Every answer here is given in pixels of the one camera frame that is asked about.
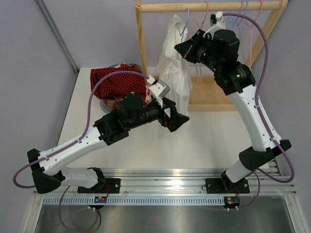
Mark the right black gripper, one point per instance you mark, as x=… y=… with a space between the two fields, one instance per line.
x=187 y=49

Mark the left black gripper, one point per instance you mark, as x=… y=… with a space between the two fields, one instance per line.
x=176 y=118

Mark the light blue hanger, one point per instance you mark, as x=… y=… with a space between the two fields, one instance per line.
x=181 y=32
x=239 y=20
x=233 y=21

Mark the white ruffled garment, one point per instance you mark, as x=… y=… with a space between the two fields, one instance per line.
x=173 y=69

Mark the dark red dotted garment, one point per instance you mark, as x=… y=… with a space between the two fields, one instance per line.
x=106 y=89

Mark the red plaid garment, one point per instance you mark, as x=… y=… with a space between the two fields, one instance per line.
x=115 y=101

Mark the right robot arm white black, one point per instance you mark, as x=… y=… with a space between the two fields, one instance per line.
x=219 y=52

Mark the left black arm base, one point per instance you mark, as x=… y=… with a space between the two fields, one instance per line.
x=112 y=186

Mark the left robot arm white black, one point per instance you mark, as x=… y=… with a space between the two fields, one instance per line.
x=50 y=170

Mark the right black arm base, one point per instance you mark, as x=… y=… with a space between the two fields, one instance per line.
x=216 y=186

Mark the wooden clothes rack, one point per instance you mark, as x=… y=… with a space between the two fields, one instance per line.
x=206 y=95

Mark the teal plastic basin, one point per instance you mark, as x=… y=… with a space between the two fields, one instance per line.
x=106 y=105

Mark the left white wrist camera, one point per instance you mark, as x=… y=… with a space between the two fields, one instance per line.
x=158 y=89

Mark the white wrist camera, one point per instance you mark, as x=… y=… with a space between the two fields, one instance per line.
x=217 y=22
x=158 y=89

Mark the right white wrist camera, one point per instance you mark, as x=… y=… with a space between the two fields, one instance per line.
x=217 y=22

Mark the aluminium mounting rail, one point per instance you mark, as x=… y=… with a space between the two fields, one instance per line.
x=181 y=181

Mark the white slotted cable duct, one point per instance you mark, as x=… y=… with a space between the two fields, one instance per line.
x=145 y=200

